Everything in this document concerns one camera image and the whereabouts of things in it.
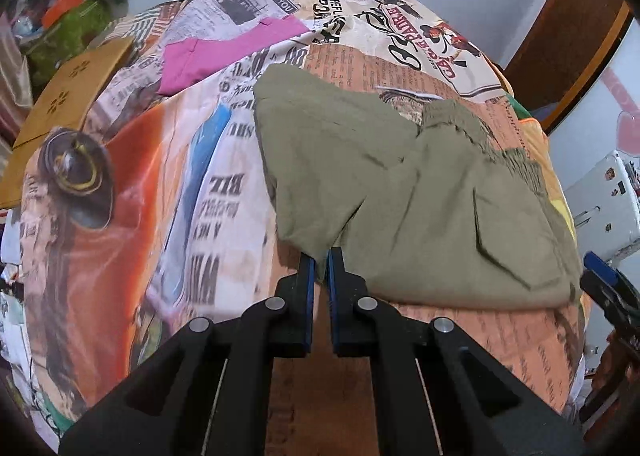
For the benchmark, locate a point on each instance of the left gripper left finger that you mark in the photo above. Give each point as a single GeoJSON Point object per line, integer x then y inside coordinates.
{"type": "Point", "coordinates": [206, 390]}

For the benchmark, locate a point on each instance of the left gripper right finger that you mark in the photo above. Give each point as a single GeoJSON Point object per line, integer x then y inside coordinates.
{"type": "Point", "coordinates": [436, 390]}

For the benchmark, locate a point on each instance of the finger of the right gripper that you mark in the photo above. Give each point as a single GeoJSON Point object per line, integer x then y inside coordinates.
{"type": "Point", "coordinates": [600, 263]}

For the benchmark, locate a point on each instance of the olive green pants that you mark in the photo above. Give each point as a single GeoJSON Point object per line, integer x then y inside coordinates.
{"type": "Point", "coordinates": [428, 212]}

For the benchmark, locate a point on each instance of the yellow orange plush blanket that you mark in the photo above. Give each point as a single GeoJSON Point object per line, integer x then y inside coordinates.
{"type": "Point", "coordinates": [537, 144]}

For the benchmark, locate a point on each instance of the brown wooden door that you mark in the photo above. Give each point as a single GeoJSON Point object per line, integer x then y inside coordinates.
{"type": "Point", "coordinates": [563, 53]}

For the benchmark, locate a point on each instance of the pink garment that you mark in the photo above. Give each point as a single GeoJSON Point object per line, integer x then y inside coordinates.
{"type": "Point", "coordinates": [192, 60]}

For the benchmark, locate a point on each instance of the striped pink curtain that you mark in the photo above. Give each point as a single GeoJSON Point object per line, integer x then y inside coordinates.
{"type": "Point", "coordinates": [15, 88]}

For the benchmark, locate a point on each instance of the green storage basket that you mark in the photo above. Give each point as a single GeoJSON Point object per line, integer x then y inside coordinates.
{"type": "Point", "coordinates": [69, 36]}

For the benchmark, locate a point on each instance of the orange box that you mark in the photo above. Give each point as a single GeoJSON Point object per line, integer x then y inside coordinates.
{"type": "Point", "coordinates": [57, 10]}

